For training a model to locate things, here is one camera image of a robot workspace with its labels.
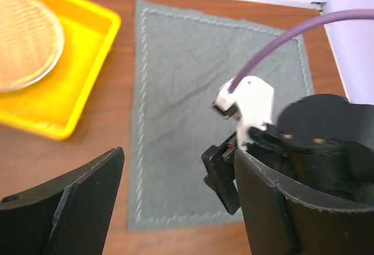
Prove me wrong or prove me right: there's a grey cloth napkin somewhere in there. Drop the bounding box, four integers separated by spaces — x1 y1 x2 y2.
126 0 316 233

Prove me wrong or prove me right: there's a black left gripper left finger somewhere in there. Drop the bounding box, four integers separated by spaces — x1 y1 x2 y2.
1 147 124 254

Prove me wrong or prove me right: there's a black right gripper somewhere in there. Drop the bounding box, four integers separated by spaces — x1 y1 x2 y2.
201 132 241 215

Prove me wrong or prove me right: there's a woven wicker plate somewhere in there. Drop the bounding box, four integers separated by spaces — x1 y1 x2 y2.
1 0 65 92

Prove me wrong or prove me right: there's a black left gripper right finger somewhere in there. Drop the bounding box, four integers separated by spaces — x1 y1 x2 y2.
234 150 373 254

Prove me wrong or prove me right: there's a yellow plastic tray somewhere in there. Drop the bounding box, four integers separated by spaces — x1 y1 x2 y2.
1 0 121 140

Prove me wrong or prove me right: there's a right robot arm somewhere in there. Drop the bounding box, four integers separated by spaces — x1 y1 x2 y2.
202 94 373 214

